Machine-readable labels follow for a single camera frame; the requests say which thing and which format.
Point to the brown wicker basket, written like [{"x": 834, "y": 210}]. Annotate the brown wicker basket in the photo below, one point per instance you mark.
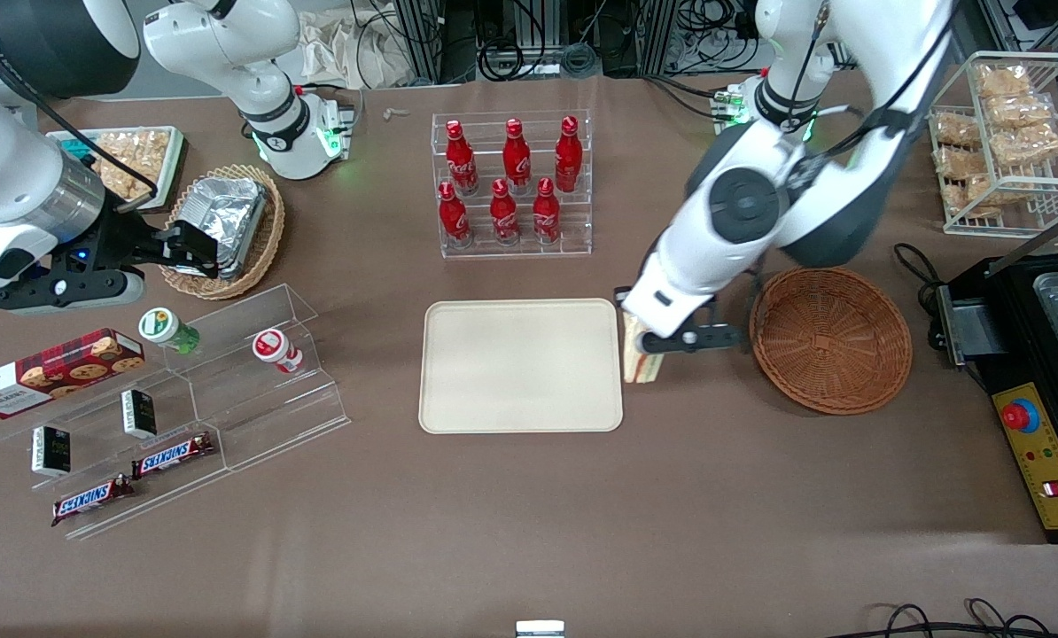
[{"x": 830, "y": 341}]

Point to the clear acrylic bottle rack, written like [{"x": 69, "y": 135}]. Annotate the clear acrylic bottle rack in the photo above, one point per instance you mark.
[{"x": 511, "y": 250}]

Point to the tray of packed snacks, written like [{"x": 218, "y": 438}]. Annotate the tray of packed snacks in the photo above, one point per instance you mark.
[{"x": 135, "y": 155}]

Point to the stacked aluminium foil trays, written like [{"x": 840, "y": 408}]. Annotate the stacked aluminium foil trays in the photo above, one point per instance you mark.
[{"x": 223, "y": 208}]

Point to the triangular sandwich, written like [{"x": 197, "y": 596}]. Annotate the triangular sandwich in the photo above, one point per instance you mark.
[{"x": 642, "y": 361}]

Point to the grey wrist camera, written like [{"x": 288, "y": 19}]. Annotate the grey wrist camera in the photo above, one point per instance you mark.
[
  {"x": 59, "y": 288},
  {"x": 697, "y": 339}
]

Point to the bagged fried snack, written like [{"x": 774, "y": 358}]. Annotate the bagged fried snack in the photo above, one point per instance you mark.
[
  {"x": 1003, "y": 81},
  {"x": 1021, "y": 112},
  {"x": 1025, "y": 147},
  {"x": 956, "y": 129},
  {"x": 985, "y": 190},
  {"x": 959, "y": 163}
]

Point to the red cola bottle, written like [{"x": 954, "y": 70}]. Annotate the red cola bottle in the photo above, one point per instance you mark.
[
  {"x": 546, "y": 213},
  {"x": 503, "y": 215},
  {"x": 568, "y": 158},
  {"x": 453, "y": 217},
  {"x": 461, "y": 164},
  {"x": 517, "y": 159}
]

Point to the red capped drink bottle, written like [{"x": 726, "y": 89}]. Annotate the red capped drink bottle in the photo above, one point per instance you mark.
[{"x": 274, "y": 348}]

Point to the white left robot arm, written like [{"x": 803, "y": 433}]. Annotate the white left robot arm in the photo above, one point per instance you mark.
[{"x": 733, "y": 221}]

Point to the small clear plastic scrap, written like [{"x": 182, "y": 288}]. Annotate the small clear plastic scrap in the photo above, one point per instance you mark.
[{"x": 396, "y": 112}]

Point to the aluminium frame rack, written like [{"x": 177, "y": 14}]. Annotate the aluminium frame rack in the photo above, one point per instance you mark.
[{"x": 436, "y": 40}]

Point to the clear acrylic stepped shelf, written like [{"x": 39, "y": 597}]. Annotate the clear acrylic stepped shelf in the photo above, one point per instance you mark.
[{"x": 254, "y": 416}]

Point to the light wicker basket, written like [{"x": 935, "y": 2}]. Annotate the light wicker basket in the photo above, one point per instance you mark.
[{"x": 263, "y": 244}]

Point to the crumpled beige paper bag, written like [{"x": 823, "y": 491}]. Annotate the crumpled beige paper bag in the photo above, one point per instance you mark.
[{"x": 352, "y": 49}]

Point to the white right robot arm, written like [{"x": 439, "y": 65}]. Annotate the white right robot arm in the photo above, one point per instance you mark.
[{"x": 15, "y": 190}]

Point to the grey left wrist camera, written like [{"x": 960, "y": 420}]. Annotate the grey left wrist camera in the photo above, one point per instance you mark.
[{"x": 697, "y": 339}]

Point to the red emergency stop button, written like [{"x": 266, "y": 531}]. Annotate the red emergency stop button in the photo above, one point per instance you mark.
[{"x": 1020, "y": 415}]

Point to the small black white box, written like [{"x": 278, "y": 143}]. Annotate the small black white box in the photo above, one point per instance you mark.
[
  {"x": 139, "y": 414},
  {"x": 50, "y": 450}
]

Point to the beige plastic tray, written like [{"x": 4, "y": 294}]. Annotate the beige plastic tray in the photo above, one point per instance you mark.
[{"x": 520, "y": 368}]

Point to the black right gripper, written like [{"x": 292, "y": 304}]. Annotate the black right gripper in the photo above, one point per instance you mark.
[{"x": 121, "y": 242}]

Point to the green capped drink bottle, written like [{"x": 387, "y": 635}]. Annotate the green capped drink bottle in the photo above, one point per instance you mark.
[{"x": 164, "y": 328}]

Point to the snickers chocolate bar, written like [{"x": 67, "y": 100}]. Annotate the snickers chocolate bar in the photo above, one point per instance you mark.
[
  {"x": 173, "y": 455},
  {"x": 93, "y": 500}
]

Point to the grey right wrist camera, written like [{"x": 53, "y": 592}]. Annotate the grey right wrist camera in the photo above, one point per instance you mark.
[{"x": 59, "y": 288}]

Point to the black appliance with yellow panel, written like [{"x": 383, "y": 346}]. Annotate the black appliance with yellow panel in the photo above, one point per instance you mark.
[{"x": 1016, "y": 354}]

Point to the red tartan cookie box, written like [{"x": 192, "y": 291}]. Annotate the red tartan cookie box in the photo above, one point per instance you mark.
[{"x": 50, "y": 372}]

